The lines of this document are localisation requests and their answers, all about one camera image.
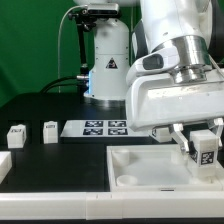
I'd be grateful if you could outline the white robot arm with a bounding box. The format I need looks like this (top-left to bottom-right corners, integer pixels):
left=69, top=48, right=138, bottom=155
left=74, top=0, right=224, bottom=153

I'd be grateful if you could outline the white cable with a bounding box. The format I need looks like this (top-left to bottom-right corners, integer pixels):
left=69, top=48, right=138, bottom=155
left=57, top=4, right=84, bottom=94

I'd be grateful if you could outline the white U-shaped obstacle fence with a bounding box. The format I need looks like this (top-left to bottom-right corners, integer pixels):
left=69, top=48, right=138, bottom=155
left=0, top=149, right=224, bottom=221

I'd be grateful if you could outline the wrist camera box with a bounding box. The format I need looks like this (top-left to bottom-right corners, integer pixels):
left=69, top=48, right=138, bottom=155
left=126, top=46, right=180, bottom=85

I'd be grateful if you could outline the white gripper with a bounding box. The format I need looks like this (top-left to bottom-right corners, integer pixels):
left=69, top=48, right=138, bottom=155
left=126, top=71, right=224, bottom=154

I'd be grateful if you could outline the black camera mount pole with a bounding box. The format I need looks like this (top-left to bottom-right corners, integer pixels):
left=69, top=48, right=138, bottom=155
left=69, top=9, right=96, bottom=93

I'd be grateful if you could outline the white marker base plate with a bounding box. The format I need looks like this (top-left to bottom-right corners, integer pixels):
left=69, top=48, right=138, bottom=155
left=61, top=120, right=148, bottom=138

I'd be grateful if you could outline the white square table top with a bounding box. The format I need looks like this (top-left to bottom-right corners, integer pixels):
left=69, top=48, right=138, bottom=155
left=107, top=144, right=224, bottom=192

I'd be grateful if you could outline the black cable bundle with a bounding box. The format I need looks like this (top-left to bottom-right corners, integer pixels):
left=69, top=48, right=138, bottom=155
left=39, top=76, right=81, bottom=94

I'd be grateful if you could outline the rear camera bar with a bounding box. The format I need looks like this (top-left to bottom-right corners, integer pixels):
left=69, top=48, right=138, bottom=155
left=87, top=3, right=119, bottom=16

